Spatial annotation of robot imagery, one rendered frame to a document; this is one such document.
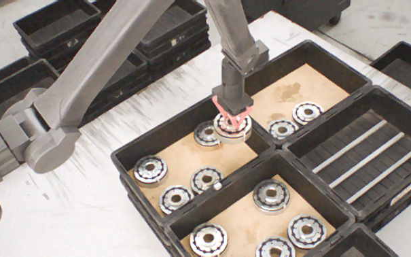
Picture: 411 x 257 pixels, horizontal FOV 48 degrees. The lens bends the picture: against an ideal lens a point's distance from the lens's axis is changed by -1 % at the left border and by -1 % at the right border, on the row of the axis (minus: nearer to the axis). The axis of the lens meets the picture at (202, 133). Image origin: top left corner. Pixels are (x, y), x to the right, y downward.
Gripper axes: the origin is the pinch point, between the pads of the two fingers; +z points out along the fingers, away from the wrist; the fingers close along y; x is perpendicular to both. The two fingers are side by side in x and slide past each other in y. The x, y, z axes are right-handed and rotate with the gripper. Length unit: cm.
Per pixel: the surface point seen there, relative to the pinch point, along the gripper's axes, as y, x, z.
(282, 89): 17.2, -34.5, 18.0
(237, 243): -20.4, 12.1, 23.2
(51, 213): 30, 50, 39
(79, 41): 139, -1, 54
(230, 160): 3.5, -2.6, 21.4
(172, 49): 102, -37, 52
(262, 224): -19.8, 3.2, 22.3
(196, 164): 8.7, 6.6, 22.3
